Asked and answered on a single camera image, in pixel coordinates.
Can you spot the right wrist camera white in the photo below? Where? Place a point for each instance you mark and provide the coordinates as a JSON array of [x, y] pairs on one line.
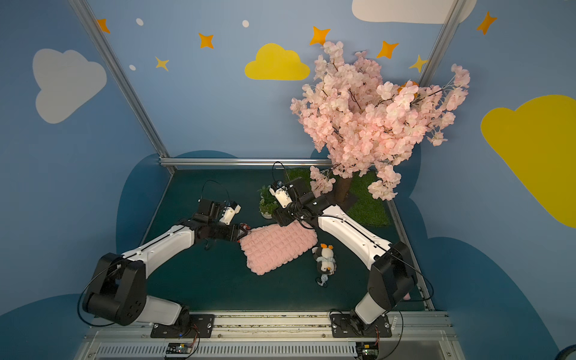
[[282, 195]]

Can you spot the pink knitted bag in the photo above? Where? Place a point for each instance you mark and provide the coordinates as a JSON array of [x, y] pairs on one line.
[[269, 247]]

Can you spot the green artificial grass mat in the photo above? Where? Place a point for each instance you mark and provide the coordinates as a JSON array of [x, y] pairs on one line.
[[366, 210]]

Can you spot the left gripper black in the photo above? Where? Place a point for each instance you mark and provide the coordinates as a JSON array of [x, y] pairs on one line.
[[231, 231]]

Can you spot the penguin plush keychain decoration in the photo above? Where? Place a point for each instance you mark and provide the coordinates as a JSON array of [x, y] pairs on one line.
[[325, 263]]

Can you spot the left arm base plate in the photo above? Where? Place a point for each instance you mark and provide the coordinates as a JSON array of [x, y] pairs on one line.
[[198, 325]]

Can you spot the green circuit board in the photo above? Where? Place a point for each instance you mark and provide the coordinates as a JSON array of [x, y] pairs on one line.
[[179, 350], [367, 351]]

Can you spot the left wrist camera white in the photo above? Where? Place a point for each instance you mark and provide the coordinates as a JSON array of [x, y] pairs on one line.
[[229, 212]]

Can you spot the left green circuit board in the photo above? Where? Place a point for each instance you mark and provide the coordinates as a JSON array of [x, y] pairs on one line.
[[179, 350]]

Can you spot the right green circuit board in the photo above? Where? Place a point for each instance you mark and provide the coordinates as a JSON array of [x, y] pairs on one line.
[[367, 351]]

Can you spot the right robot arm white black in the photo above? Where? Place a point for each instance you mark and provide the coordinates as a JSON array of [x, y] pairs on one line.
[[392, 272]]

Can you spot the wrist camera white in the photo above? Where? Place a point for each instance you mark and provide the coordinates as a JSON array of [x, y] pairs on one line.
[[282, 195], [229, 212]]

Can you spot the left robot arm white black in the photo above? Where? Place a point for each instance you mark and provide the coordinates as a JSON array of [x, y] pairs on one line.
[[118, 289]]

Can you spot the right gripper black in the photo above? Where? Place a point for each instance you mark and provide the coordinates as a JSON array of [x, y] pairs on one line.
[[283, 214]]

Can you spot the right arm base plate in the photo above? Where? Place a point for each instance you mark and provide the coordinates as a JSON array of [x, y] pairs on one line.
[[344, 325]]

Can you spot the pink cherry blossom tree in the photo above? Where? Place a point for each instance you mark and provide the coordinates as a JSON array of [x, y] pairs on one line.
[[365, 122]]

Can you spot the small potted green plant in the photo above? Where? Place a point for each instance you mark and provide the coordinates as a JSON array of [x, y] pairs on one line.
[[267, 203]]

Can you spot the aluminium front rail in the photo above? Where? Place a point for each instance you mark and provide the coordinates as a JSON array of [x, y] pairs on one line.
[[281, 335]]

